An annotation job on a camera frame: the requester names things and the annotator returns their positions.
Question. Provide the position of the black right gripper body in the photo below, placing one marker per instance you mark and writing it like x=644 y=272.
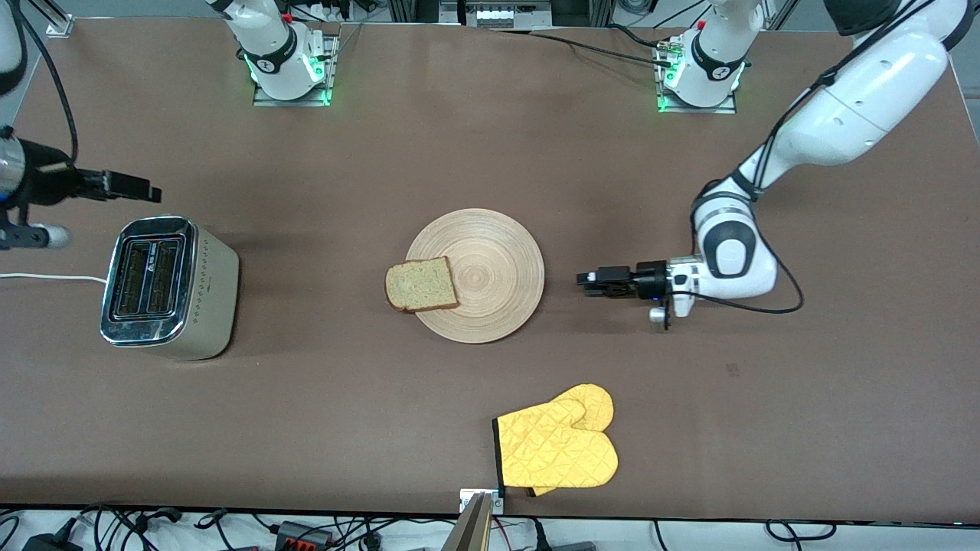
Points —
x=47 y=184

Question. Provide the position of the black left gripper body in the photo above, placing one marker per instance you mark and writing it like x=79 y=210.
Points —
x=651 y=282

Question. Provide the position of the round wooden plate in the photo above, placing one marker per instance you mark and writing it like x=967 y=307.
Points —
x=498 y=283

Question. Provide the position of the brown bread slice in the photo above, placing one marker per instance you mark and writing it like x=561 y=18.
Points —
x=421 y=285

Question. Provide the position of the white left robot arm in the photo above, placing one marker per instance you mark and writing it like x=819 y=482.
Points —
x=857 y=107

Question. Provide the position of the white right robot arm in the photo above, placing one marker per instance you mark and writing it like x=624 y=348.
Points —
x=272 y=53

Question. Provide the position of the silver two-slot toaster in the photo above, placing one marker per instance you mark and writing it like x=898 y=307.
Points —
x=207 y=306

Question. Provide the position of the yellow quilted oven mitt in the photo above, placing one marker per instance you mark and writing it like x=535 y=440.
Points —
x=551 y=451

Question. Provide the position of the power strip with plugs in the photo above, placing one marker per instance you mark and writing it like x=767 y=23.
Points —
x=321 y=11

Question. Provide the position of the aluminium profile bar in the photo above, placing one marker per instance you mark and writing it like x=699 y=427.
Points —
x=471 y=532

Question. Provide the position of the white power strip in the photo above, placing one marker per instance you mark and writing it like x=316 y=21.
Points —
x=505 y=15

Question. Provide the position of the black power adapter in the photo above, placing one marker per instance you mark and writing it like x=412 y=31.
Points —
x=50 y=543

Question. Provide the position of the black orange connector block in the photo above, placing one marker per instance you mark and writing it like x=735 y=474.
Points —
x=302 y=533

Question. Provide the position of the aluminium corner bracket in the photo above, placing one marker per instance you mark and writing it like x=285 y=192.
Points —
x=60 y=24

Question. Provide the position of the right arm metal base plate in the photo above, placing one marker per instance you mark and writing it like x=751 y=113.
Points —
x=291 y=102

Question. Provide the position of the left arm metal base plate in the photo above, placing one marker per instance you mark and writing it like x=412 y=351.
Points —
x=697 y=109

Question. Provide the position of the silver mounting bracket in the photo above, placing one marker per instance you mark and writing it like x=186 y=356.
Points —
x=465 y=499

